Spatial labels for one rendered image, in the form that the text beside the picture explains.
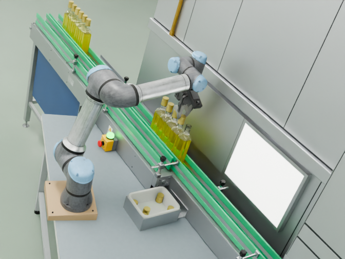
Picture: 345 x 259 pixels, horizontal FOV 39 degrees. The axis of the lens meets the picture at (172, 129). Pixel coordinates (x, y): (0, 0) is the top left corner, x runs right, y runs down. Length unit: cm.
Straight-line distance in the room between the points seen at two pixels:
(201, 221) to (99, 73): 87
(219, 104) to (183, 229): 65
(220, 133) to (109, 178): 63
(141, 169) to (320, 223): 119
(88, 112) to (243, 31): 82
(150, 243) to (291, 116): 87
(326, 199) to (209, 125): 104
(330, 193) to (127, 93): 91
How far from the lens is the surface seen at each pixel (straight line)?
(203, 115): 258
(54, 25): 370
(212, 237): 239
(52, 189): 243
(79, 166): 223
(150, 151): 255
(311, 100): 212
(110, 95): 205
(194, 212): 246
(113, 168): 270
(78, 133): 225
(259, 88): 231
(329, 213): 167
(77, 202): 231
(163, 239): 239
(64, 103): 344
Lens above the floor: 240
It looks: 31 degrees down
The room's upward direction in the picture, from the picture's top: 18 degrees clockwise
